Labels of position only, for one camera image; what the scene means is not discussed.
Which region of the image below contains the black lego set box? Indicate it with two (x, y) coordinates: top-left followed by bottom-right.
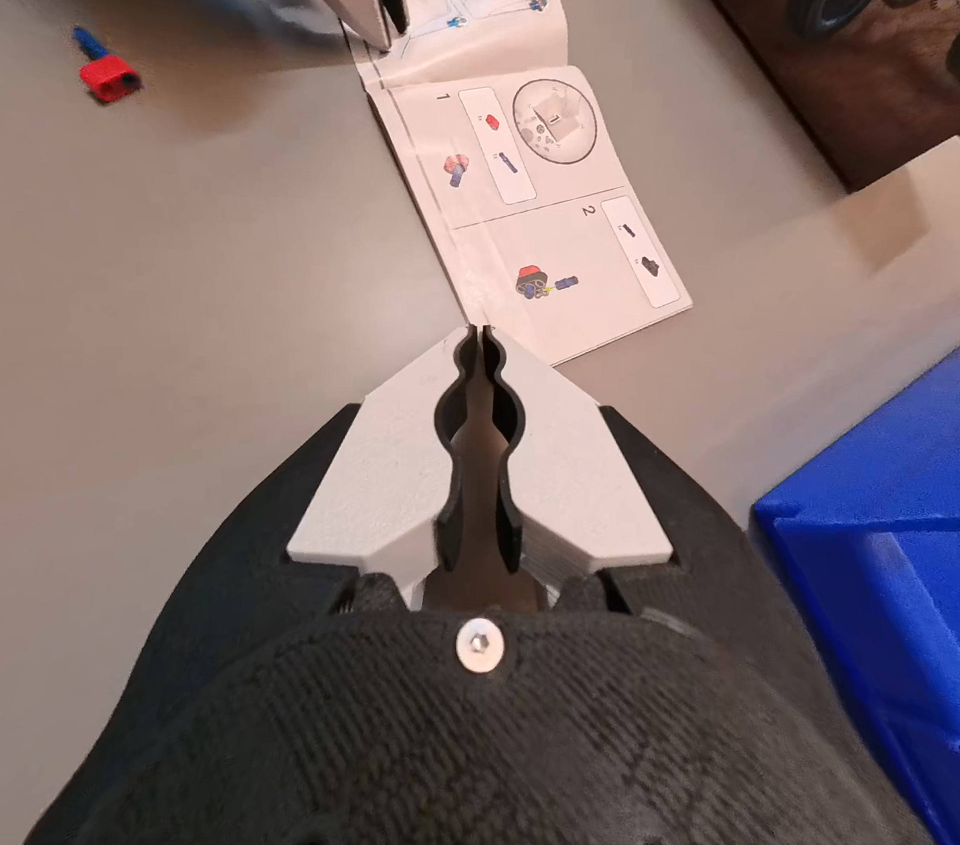
(643, 0), (960, 194)

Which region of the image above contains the blue plastic bin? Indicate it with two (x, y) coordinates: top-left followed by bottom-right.
(750, 346), (960, 845)

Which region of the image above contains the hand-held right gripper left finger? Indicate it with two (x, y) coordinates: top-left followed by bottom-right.
(286, 326), (478, 611)

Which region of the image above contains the red and blue lego assembly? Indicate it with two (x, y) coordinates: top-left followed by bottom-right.
(71, 23), (144, 105)

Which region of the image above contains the white lego instruction booklet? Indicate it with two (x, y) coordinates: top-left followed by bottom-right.
(343, 0), (695, 368)

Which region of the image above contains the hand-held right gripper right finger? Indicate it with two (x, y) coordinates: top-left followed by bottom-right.
(482, 326), (674, 609)

